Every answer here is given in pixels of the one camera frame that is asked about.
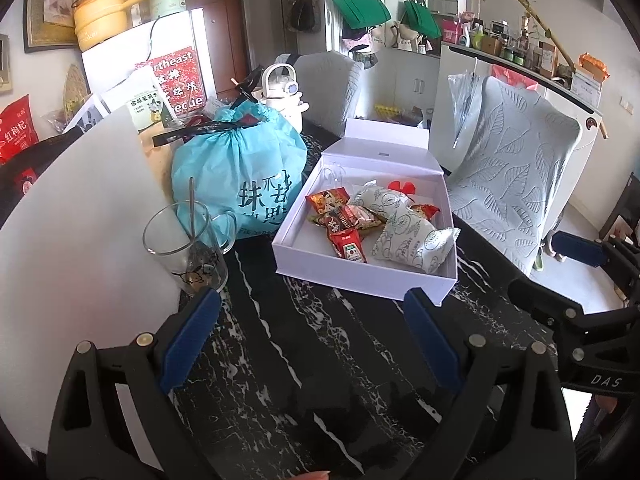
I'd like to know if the yellow cooking pot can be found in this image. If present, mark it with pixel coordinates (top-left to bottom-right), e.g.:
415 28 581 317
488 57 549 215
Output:
71 0 156 52

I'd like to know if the red black gift box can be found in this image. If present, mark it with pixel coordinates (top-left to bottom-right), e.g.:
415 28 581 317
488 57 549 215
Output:
0 130 83 211

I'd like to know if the dark handbag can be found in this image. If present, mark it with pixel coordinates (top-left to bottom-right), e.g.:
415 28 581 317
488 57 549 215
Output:
290 0 323 33

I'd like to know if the metal spoon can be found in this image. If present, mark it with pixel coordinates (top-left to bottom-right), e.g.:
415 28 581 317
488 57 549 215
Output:
186 176 198 241

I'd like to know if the pink sausage packet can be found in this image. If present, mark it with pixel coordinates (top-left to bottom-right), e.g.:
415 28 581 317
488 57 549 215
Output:
350 205 388 231

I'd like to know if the white bread packet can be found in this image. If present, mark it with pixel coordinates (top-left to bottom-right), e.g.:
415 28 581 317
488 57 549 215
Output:
372 205 461 275
347 180 413 221

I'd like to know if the white counter unit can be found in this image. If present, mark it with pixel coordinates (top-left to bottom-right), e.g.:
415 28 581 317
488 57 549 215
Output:
440 42 603 161

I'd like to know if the framed picture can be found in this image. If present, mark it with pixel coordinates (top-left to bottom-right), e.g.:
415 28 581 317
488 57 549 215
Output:
23 0 81 54

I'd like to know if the brown door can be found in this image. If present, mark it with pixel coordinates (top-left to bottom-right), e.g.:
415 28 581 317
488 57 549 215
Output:
185 0 251 101

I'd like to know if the white foam board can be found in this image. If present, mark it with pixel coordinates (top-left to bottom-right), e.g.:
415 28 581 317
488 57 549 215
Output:
0 104 183 461

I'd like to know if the white water bottle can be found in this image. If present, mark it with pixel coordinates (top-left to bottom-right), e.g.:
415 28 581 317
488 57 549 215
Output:
260 63 308 133

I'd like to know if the red ketchup packet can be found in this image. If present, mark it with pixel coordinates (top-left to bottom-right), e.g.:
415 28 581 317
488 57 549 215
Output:
329 227 368 264

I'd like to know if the red goji berry bag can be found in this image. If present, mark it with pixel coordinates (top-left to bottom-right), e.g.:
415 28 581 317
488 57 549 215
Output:
0 95 41 163

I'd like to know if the grey padded chair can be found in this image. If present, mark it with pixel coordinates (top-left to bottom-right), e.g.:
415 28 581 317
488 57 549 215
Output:
272 51 365 138

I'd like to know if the orange box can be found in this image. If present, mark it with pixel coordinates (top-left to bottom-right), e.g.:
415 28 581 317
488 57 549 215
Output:
575 52 611 81

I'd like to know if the woven straw fan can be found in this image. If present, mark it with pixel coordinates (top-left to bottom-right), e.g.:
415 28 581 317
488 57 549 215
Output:
62 63 90 111

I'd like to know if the glass mug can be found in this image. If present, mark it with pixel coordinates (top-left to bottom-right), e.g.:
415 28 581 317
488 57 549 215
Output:
142 201 238 297

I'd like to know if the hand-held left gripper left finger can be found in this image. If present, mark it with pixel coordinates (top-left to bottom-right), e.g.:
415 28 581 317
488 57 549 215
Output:
47 287 223 480

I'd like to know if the black and white photo paper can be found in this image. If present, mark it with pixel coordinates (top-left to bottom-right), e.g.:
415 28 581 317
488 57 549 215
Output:
62 92 111 133

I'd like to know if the black strap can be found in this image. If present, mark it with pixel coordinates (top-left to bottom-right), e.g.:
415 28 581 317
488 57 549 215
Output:
152 77 266 148

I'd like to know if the bamboo pole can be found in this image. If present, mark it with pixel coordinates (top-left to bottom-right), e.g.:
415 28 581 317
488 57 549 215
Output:
472 0 608 138

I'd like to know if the green tote bag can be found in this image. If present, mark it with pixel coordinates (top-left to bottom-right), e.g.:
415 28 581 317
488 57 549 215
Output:
331 0 392 31
402 0 442 38

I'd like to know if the clear plastic sheet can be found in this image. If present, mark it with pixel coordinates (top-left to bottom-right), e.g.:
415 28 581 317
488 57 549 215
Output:
447 71 483 150

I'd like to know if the red paper bag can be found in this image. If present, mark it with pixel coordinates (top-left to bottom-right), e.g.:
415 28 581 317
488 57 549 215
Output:
135 50 206 116

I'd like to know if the row of bottles and jars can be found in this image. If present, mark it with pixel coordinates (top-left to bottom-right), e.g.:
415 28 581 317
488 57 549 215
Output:
442 15 576 78

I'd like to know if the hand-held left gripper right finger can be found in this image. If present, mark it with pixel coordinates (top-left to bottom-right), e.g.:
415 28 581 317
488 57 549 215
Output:
402 286 576 480

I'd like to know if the white cardboard box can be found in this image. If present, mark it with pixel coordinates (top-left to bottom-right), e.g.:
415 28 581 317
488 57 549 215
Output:
271 117 459 307

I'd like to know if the white patterned paper towel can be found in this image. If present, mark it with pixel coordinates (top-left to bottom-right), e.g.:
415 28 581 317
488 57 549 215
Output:
430 76 583 278

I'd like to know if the brown paper bag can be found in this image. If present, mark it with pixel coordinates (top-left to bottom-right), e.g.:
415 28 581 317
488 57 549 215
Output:
137 130 176 201

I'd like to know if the red cartoon snack packet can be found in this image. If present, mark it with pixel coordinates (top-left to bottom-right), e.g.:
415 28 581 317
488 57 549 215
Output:
305 186 351 216

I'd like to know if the blue drawstring bag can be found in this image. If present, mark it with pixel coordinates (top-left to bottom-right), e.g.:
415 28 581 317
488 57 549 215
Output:
171 100 309 240

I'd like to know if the brown snack packet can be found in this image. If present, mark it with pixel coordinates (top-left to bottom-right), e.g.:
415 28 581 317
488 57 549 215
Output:
310 207 371 241

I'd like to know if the white tea packet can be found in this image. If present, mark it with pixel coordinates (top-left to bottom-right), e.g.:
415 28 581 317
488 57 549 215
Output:
102 67 173 133

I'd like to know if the white refrigerator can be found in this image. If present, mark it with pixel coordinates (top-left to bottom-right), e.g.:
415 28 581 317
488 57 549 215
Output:
80 7 208 111

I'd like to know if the person's right forearm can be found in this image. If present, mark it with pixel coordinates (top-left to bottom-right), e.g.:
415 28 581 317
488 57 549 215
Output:
575 400 640 480

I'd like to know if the white cabinet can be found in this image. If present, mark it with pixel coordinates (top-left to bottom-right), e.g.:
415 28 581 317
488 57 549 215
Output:
360 47 441 121

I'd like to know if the wall intercom panel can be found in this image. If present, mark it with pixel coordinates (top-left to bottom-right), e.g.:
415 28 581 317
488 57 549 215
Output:
0 34 13 93

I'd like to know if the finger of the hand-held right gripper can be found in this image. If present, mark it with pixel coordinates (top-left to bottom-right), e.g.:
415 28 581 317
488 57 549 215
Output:
552 230 640 292
507 277 640 362

